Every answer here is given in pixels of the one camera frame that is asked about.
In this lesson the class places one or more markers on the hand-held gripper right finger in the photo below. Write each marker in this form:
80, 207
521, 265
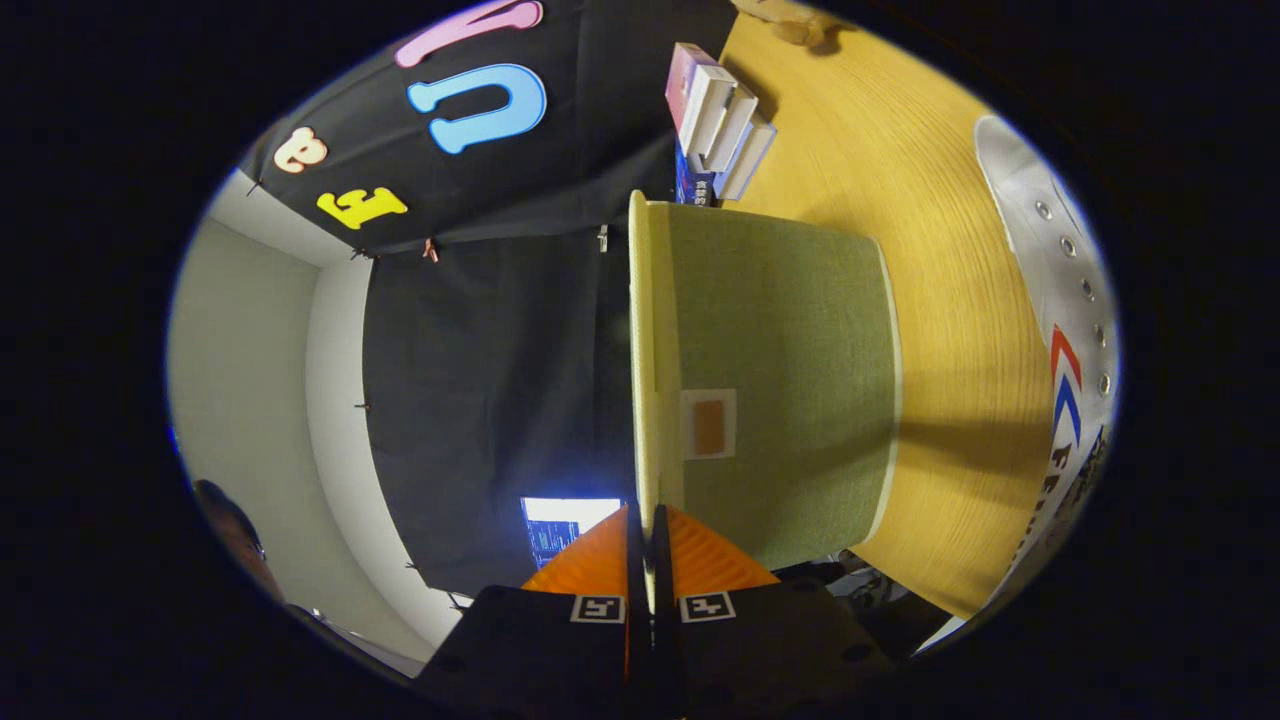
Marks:
770, 650

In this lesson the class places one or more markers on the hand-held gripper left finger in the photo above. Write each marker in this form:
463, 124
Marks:
540, 650

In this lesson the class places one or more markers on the white canvas shoe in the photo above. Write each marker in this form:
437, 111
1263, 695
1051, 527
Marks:
1050, 280

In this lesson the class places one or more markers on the computer monitor screen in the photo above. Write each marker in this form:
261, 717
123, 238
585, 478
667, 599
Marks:
560, 530

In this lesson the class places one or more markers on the black backdrop cloth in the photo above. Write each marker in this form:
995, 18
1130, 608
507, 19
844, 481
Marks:
480, 350

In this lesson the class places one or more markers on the red cloth clip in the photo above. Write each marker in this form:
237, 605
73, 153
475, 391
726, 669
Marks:
430, 250

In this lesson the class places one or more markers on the dark blue book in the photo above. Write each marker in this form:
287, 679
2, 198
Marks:
695, 185

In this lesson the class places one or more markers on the grey-blue book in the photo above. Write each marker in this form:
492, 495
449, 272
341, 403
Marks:
755, 150

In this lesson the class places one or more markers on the white book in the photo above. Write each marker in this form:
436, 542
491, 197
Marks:
730, 125

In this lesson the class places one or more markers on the pink cover book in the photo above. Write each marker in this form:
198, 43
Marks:
685, 80

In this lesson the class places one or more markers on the brown plush toy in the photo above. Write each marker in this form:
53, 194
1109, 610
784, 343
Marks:
790, 20

